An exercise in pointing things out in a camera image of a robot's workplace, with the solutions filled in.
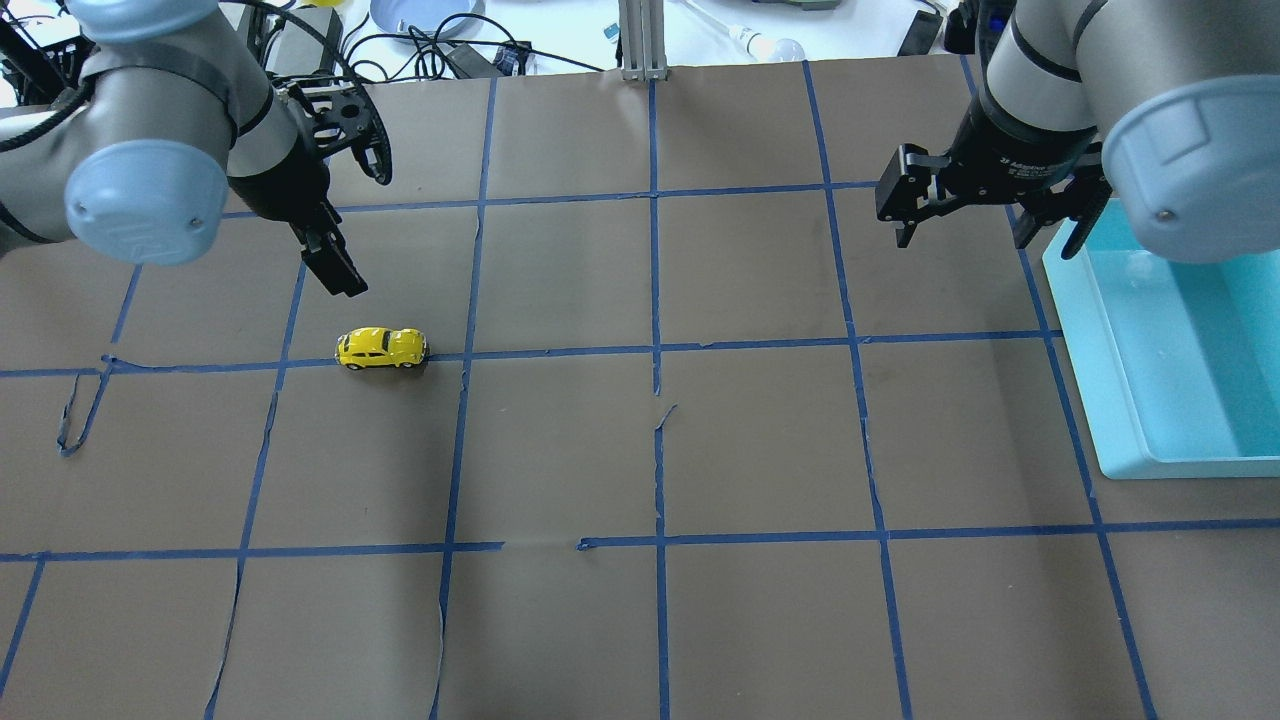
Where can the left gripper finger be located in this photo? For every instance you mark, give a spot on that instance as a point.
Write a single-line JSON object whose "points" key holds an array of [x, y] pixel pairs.
{"points": [[324, 251]]}

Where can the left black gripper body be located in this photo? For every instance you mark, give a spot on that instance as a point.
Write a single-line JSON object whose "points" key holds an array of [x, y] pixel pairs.
{"points": [[287, 187]]}

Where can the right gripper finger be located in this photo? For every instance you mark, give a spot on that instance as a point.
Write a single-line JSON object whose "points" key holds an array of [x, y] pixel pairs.
{"points": [[909, 191], [1082, 202]]}

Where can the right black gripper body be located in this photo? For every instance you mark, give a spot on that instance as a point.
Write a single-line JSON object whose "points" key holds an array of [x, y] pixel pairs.
{"points": [[1010, 160]]}

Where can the yellow beetle toy car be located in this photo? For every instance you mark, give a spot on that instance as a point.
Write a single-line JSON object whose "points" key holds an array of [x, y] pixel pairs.
{"points": [[381, 347]]}

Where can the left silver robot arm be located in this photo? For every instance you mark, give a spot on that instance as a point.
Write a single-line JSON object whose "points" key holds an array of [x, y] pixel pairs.
{"points": [[173, 113]]}

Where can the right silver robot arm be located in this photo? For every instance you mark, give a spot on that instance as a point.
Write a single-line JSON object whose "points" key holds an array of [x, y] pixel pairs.
{"points": [[1169, 107]]}

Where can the black power adapter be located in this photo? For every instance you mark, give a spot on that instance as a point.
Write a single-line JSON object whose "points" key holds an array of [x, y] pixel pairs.
{"points": [[922, 34]]}

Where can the turquoise plastic bin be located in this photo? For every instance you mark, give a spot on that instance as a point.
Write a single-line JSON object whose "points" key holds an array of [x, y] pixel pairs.
{"points": [[1177, 364]]}

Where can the white light bulb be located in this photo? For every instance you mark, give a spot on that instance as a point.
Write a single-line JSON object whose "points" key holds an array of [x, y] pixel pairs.
{"points": [[758, 46]]}

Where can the blue plate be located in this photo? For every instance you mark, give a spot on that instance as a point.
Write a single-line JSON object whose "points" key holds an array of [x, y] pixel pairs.
{"points": [[452, 19]]}

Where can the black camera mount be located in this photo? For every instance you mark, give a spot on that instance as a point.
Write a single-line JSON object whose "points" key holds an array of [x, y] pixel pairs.
{"points": [[336, 114]]}

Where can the aluminium frame post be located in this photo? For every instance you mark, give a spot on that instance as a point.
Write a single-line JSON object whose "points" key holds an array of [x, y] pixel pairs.
{"points": [[642, 40]]}

